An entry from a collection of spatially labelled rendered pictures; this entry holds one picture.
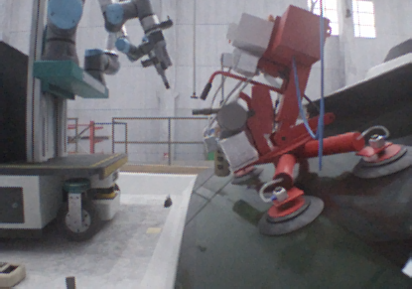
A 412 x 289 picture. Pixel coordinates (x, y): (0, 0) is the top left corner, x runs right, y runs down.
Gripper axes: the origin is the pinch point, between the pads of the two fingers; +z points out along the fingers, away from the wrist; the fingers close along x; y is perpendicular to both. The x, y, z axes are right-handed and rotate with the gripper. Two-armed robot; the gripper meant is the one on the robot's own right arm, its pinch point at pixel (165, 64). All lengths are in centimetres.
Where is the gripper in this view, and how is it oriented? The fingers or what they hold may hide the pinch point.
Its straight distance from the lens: 115.9
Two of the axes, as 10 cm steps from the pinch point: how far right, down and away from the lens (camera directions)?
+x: 2.8, 1.3, -9.5
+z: 3.5, 9.1, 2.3
